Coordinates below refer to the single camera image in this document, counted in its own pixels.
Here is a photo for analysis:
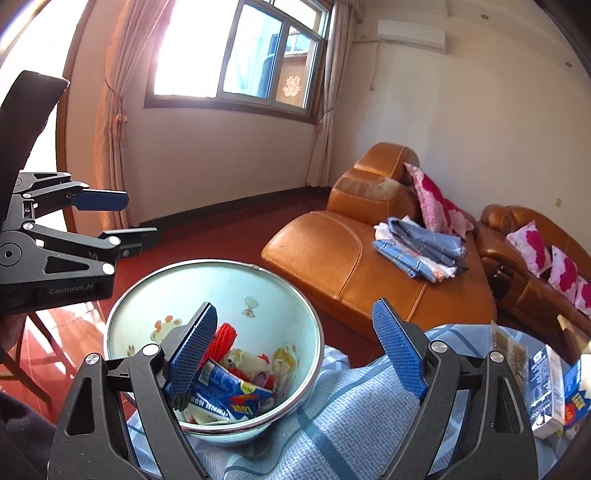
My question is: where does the dark wooden chair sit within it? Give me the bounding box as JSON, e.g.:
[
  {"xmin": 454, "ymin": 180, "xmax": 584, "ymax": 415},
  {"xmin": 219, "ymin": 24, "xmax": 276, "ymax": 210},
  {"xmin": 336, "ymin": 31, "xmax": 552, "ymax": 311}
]
[{"xmin": 0, "ymin": 295, "xmax": 54, "ymax": 407}]

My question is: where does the brown leather chaise sofa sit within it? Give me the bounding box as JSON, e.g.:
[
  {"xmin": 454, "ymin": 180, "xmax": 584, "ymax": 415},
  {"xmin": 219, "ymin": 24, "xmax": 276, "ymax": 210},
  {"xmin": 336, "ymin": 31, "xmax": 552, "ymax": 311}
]
[{"xmin": 261, "ymin": 142, "xmax": 497, "ymax": 344}]

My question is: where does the blue snack packet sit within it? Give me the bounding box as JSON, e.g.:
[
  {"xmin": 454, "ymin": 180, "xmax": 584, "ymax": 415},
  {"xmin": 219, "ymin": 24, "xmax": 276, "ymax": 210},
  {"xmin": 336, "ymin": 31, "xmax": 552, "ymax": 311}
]
[{"xmin": 187, "ymin": 357, "xmax": 275, "ymax": 423}]

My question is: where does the flat blue white carton box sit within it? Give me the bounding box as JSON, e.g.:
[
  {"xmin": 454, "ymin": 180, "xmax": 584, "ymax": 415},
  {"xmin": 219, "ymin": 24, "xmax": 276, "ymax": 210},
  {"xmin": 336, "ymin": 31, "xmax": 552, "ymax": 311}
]
[{"xmin": 526, "ymin": 344, "xmax": 568, "ymax": 439}]

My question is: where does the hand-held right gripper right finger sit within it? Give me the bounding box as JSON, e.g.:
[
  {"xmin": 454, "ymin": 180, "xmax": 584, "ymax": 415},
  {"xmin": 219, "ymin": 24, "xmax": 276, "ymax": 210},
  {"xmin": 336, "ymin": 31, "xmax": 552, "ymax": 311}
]
[{"xmin": 372, "ymin": 298, "xmax": 539, "ymax": 480}]

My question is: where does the blue plaid tablecloth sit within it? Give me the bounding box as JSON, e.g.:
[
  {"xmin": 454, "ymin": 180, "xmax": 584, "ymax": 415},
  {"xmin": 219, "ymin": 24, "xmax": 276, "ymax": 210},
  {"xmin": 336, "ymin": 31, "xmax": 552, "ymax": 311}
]
[{"xmin": 127, "ymin": 323, "xmax": 591, "ymax": 480}]

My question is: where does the folded blue plaid sheet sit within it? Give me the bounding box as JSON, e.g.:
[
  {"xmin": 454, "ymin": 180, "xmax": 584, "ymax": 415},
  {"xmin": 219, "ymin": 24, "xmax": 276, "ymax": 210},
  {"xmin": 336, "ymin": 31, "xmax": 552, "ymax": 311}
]
[{"xmin": 385, "ymin": 217, "xmax": 466, "ymax": 273}]

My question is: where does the clear snack tray packet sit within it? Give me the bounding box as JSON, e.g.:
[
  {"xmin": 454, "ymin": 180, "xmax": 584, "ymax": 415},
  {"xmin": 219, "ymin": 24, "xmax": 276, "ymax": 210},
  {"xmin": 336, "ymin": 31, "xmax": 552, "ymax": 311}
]
[{"xmin": 489, "ymin": 320, "xmax": 529, "ymax": 386}]

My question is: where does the folded blue plaid cloth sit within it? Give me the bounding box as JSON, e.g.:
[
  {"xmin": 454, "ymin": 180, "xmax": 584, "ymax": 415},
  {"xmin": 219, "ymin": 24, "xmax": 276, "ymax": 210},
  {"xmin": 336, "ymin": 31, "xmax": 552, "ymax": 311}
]
[{"xmin": 373, "ymin": 224, "xmax": 458, "ymax": 283}]

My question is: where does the white air conditioner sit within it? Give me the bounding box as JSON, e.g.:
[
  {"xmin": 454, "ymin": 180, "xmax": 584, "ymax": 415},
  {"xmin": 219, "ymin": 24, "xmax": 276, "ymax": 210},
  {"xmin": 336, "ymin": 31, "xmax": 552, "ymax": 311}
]
[{"xmin": 377, "ymin": 19, "xmax": 446, "ymax": 51}]

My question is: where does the sliding glass window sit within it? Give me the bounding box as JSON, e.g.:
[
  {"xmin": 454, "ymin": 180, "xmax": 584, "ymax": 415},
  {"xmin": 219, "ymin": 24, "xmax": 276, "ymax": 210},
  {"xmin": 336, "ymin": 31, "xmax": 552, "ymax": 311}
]
[{"xmin": 144, "ymin": 0, "xmax": 333, "ymax": 123}]

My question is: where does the brown leather three-seat sofa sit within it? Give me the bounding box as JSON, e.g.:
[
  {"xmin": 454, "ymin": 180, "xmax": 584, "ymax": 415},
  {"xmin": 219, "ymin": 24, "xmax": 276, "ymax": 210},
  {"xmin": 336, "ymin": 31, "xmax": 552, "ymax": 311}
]
[{"xmin": 475, "ymin": 204, "xmax": 591, "ymax": 352}]

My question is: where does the wooden coffee table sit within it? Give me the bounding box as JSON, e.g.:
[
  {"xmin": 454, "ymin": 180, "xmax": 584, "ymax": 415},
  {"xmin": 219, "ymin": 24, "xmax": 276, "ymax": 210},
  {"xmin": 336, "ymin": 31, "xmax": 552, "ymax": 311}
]
[{"xmin": 556, "ymin": 314, "xmax": 591, "ymax": 365}]

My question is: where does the mint green cartoon print bin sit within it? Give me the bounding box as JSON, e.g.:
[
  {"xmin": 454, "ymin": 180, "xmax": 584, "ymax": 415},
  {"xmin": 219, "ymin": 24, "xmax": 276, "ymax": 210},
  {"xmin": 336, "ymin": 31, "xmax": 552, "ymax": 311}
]
[{"xmin": 102, "ymin": 261, "xmax": 324, "ymax": 448}]

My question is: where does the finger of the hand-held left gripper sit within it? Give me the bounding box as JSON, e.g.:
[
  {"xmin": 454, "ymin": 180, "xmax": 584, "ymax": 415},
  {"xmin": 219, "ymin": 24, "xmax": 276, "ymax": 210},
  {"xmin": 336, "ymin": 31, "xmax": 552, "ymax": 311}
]
[
  {"xmin": 14, "ymin": 172, "xmax": 130, "ymax": 222},
  {"xmin": 23, "ymin": 224, "xmax": 161, "ymax": 278}
]

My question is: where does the blue white milk carton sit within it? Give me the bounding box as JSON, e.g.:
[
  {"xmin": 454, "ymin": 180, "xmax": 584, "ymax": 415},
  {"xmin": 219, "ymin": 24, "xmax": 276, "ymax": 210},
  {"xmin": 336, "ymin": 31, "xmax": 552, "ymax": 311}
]
[{"xmin": 561, "ymin": 357, "xmax": 589, "ymax": 439}]

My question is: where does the person's dark clothing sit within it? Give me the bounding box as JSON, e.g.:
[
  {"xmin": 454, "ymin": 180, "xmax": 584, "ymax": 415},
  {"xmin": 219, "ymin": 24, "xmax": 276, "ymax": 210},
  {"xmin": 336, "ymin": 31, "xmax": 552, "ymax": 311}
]
[{"xmin": 0, "ymin": 397, "xmax": 61, "ymax": 480}]

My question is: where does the beige window curtain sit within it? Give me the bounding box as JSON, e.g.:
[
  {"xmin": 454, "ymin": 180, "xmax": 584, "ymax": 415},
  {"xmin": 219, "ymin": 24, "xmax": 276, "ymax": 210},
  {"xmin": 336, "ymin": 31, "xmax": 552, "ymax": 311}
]
[
  {"xmin": 307, "ymin": 0, "xmax": 354, "ymax": 188},
  {"xmin": 92, "ymin": 0, "xmax": 178, "ymax": 229}
]

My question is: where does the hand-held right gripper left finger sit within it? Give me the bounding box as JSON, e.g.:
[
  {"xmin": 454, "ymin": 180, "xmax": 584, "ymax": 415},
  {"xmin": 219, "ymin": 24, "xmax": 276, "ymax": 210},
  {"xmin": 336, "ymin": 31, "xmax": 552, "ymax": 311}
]
[{"xmin": 47, "ymin": 302, "xmax": 219, "ymax": 480}]

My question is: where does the pink floral pillow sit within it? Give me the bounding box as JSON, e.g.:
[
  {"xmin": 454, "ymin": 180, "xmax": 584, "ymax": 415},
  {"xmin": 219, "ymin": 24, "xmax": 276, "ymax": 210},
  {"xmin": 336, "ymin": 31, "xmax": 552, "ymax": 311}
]
[
  {"xmin": 575, "ymin": 277, "xmax": 591, "ymax": 317},
  {"xmin": 547, "ymin": 246, "xmax": 580, "ymax": 296},
  {"xmin": 505, "ymin": 220, "xmax": 553, "ymax": 278},
  {"xmin": 403, "ymin": 161, "xmax": 475, "ymax": 238}
]

